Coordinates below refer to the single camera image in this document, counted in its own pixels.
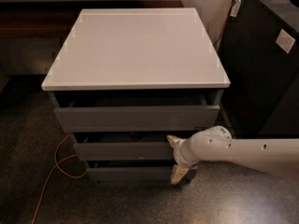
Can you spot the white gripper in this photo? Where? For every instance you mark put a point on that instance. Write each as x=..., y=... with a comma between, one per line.
x=178, y=153

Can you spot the grey drawer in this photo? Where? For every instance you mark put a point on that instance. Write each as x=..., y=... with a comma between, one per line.
x=125, y=146
x=136, y=118
x=116, y=171

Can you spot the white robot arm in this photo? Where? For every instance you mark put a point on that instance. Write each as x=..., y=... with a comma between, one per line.
x=278, y=157

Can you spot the grey bottom drawer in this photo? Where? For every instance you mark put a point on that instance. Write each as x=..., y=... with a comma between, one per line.
x=116, y=171

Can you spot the grey top drawer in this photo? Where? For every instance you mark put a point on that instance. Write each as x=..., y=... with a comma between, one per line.
x=136, y=118

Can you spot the grey drawer cabinet white top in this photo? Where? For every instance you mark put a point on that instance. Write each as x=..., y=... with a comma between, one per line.
x=136, y=57

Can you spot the black cabinet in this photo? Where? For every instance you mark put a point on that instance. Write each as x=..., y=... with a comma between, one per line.
x=263, y=98

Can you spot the white label on cabinet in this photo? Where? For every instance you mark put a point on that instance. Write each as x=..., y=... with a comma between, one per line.
x=285, y=41

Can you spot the dark wooden bench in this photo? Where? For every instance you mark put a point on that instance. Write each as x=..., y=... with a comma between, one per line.
x=55, y=19

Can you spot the white tag on cable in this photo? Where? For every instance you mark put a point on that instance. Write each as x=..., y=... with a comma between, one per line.
x=235, y=8

